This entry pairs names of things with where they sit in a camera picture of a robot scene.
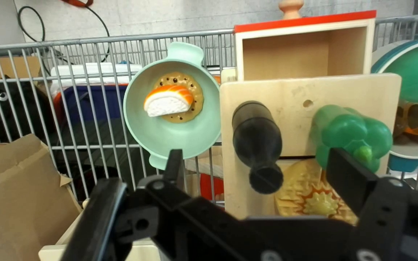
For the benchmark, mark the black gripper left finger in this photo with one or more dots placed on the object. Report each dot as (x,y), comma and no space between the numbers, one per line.
(174,172)

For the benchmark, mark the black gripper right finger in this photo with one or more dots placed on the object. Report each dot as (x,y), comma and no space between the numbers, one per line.
(350,179)

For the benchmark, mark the black toy bottle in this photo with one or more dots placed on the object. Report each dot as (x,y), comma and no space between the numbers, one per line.
(257,143)

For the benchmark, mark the mint green bowl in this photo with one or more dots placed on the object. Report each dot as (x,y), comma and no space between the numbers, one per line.
(158,137)

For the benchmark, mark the yellow toy waffle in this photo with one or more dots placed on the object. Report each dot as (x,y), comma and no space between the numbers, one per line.
(305,192)

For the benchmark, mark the green toy bell pepper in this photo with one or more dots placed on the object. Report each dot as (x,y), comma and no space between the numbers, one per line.
(351,136)

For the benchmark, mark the brown toy food piece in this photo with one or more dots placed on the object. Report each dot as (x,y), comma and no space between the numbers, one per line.
(405,128)

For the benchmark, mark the toy salmon sushi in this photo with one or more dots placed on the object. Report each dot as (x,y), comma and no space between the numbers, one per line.
(167,99)

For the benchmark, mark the toy cookie cracker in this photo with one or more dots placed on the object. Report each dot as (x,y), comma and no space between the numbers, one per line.
(188,83)

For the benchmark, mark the clear bin with blue lid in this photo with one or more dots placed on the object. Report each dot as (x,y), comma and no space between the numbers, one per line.
(90,95)

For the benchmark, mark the brown cardboard box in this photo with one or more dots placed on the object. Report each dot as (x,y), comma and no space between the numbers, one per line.
(36,204)

